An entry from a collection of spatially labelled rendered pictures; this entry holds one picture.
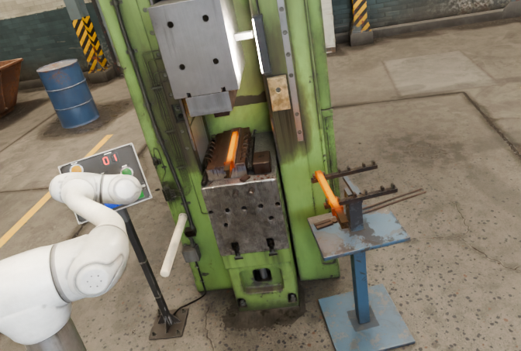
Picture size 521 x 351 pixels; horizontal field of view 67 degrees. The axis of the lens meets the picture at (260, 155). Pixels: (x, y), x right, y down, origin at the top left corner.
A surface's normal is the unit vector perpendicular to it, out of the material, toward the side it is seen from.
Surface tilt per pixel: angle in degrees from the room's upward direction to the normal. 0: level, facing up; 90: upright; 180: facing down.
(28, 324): 87
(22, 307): 85
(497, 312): 0
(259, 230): 90
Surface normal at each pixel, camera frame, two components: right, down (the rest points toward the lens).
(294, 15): -0.03, 0.48
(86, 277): 0.43, 0.18
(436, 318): -0.18, -0.87
